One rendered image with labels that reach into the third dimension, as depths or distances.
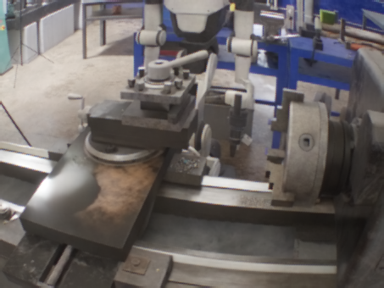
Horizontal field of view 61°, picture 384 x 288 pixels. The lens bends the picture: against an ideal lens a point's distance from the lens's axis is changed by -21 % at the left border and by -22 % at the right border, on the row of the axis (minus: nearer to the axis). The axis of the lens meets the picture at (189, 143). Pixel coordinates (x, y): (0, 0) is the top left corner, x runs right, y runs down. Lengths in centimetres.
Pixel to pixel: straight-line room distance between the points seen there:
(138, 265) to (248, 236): 42
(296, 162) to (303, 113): 11
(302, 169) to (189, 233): 52
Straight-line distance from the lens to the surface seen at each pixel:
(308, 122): 82
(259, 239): 120
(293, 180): 81
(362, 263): 85
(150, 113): 111
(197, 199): 117
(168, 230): 122
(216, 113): 298
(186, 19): 173
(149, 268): 91
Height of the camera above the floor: 157
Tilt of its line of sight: 31 degrees down
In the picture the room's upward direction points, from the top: 1 degrees clockwise
